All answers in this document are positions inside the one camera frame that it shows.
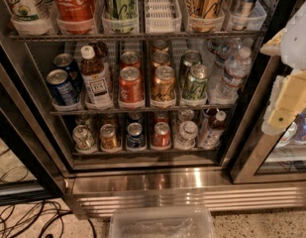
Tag green can rear middle shelf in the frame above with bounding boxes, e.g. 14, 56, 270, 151
179, 50, 202, 87

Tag blue can front middle shelf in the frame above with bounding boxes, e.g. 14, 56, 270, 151
47, 69, 78, 106

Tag green can front middle shelf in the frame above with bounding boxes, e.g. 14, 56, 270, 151
182, 64, 209, 100

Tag iced tea bottle white cap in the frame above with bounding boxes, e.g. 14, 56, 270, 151
80, 46, 111, 104

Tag red coca-cola can top shelf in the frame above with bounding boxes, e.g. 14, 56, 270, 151
55, 0, 96, 22

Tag orange can bottom shelf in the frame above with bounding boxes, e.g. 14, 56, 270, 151
100, 124, 120, 150

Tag clear plastic bin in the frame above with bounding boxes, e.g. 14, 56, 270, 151
109, 205, 217, 238

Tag clear bottle bottom shelf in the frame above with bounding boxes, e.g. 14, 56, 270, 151
174, 121, 198, 150

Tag tea bottle bottom shelf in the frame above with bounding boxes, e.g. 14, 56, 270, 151
197, 109, 227, 150

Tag gold can rear middle shelf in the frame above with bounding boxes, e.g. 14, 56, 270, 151
151, 52, 171, 73

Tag blue can shelf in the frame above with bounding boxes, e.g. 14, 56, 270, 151
47, 69, 78, 106
53, 54, 83, 93
127, 123, 146, 149

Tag white empty plastic basket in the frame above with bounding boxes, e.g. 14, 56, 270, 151
145, 0, 182, 33

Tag water bottle front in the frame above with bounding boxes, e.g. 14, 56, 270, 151
218, 47, 252, 99

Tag water bottle rear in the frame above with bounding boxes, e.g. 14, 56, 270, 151
211, 38, 242, 80

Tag silver can top shelf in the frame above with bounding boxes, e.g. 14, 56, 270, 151
225, 0, 257, 31

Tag water bottle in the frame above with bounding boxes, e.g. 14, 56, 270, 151
211, 38, 242, 80
218, 47, 252, 99

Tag green soda can top shelf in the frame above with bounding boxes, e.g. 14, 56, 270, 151
105, 0, 138, 21

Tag gold can front middle shelf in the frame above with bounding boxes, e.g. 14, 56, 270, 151
152, 65, 175, 102

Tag blue can rear middle shelf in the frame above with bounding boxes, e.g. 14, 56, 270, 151
53, 54, 83, 93

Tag red can front middle shelf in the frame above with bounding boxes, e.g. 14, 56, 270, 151
119, 66, 144, 103

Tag fridge glass door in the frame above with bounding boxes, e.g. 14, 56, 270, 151
229, 55, 306, 183

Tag stainless fridge base grille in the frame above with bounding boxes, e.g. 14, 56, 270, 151
63, 168, 306, 219

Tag red can rear middle shelf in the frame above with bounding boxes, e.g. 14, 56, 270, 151
120, 51, 142, 69

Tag blue can bottom shelf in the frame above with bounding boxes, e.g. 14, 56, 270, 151
127, 123, 146, 149

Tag red can bottom shelf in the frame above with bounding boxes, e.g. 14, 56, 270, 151
153, 122, 170, 148

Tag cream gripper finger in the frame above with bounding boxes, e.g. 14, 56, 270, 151
261, 69, 306, 135
259, 30, 284, 57

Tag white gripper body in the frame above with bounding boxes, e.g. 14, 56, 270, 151
280, 1, 306, 69

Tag black floor cables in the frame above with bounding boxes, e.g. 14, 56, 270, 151
0, 146, 97, 238

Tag white can bottom shelf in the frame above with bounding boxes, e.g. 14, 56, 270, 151
72, 125, 95, 151

